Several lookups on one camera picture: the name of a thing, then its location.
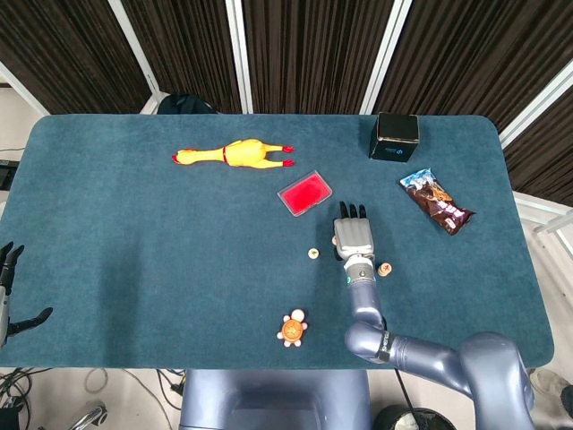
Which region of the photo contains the white metal rack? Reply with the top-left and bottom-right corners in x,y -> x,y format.
512,190 -> 573,256

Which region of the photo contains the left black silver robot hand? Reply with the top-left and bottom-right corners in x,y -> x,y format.
0,241 -> 54,348

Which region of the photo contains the black device on floor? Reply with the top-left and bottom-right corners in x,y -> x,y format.
0,159 -> 19,192

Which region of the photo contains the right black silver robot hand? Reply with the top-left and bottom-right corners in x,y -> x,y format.
330,200 -> 376,262

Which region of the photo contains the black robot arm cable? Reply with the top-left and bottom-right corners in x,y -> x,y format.
393,366 -> 415,411

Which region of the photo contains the orange turtle toy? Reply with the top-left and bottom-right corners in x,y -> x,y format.
276,307 -> 309,348

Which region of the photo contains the yellow rubber chicken toy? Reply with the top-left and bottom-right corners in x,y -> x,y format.
172,138 -> 295,170

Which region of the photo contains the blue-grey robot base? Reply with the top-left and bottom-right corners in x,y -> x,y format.
178,369 -> 373,430

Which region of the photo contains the white partition post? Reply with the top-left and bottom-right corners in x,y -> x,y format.
360,0 -> 413,116
498,66 -> 573,149
107,0 -> 163,98
225,0 -> 254,116
0,60 -> 50,116

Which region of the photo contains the black waste bin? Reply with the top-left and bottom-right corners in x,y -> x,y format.
373,404 -> 449,430

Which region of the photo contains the black bag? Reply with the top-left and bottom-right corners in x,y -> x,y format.
157,92 -> 219,116

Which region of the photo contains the chrome metal leg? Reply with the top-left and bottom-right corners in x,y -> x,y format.
66,402 -> 108,430

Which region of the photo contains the black cardboard box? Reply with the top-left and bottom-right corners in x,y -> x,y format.
368,111 -> 421,163

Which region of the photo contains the blue felt table cover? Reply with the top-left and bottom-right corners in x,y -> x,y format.
0,114 -> 555,371

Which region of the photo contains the brown blue snack bag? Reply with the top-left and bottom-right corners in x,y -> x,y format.
398,168 -> 477,237

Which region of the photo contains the red ink pad case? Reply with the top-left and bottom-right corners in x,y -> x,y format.
276,168 -> 334,219

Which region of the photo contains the black floor cable bundle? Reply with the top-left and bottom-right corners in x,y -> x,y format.
0,366 -> 50,430

